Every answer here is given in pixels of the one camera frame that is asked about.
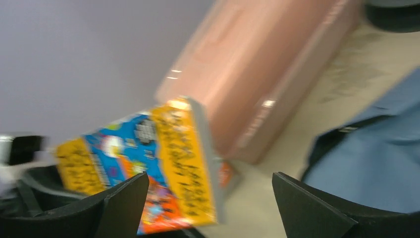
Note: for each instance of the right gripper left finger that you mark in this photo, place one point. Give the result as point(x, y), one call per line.
point(112, 213)

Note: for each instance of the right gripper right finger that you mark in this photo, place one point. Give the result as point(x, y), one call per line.
point(307, 212)

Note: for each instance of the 130-Storey Treehouse orange book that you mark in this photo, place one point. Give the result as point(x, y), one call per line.
point(172, 144)

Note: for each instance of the blue backpack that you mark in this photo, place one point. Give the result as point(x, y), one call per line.
point(374, 159)

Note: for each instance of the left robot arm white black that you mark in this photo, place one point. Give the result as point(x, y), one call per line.
point(28, 188)

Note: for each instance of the pink translucent plastic box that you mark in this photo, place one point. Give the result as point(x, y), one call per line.
point(250, 63)

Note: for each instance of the black filament spool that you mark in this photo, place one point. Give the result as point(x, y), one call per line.
point(398, 16)

